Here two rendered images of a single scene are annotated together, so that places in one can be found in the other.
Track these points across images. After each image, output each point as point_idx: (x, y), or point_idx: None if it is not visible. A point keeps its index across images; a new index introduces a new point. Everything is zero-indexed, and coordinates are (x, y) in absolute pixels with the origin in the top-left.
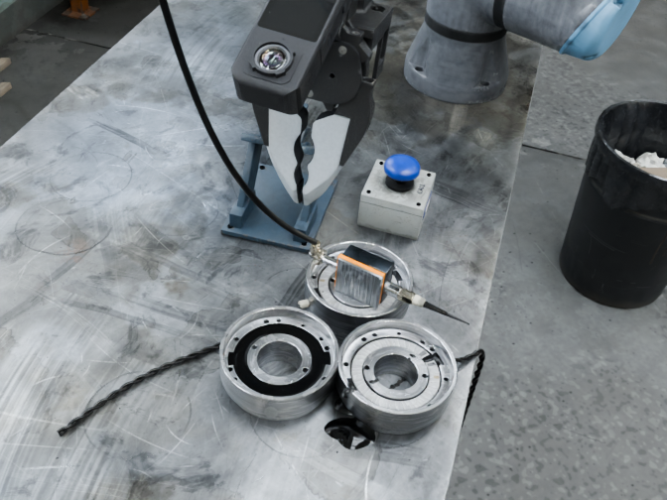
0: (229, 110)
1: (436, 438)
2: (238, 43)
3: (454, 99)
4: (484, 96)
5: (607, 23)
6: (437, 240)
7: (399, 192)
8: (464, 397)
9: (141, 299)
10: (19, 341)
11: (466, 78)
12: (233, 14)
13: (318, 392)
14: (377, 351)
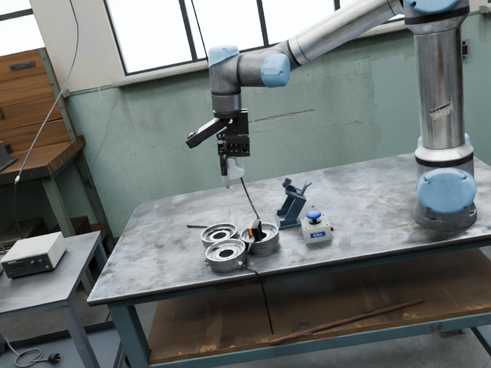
0: (341, 190)
1: (214, 275)
2: (389, 174)
3: (417, 220)
4: (431, 225)
5: (419, 188)
6: (310, 248)
7: (308, 223)
8: (234, 275)
9: (237, 216)
10: (212, 210)
11: (421, 211)
12: (410, 166)
13: (208, 243)
14: (232, 247)
